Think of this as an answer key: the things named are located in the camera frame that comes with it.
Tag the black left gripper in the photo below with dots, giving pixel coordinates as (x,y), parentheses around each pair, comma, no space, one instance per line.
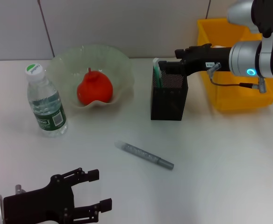
(36,205)

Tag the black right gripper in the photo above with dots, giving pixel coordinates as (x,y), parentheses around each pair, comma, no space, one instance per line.
(211,59)

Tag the green toothbrush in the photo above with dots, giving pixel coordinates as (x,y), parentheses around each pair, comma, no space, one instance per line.
(157,72)

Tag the grey marker pen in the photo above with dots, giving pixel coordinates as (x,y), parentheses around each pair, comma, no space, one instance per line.
(145,156)

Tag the red-orange toy orange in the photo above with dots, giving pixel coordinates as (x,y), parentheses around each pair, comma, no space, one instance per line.
(94,88)

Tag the clear green-label water bottle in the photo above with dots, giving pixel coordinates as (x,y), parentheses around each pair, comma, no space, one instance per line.
(47,109)

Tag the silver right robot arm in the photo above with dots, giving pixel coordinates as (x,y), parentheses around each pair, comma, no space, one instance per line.
(260,58)

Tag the black mesh pen holder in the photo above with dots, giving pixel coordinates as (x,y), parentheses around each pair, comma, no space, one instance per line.
(168,105)

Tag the pale green glass fruit plate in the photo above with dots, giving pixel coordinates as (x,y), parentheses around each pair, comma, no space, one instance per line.
(64,63)

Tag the yellow plastic storage bin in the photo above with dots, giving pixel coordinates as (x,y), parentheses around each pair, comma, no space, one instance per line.
(239,98)

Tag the left gripper silver pin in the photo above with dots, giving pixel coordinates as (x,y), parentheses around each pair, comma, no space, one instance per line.
(19,189)

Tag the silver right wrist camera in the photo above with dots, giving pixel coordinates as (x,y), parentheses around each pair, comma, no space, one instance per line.
(255,14)

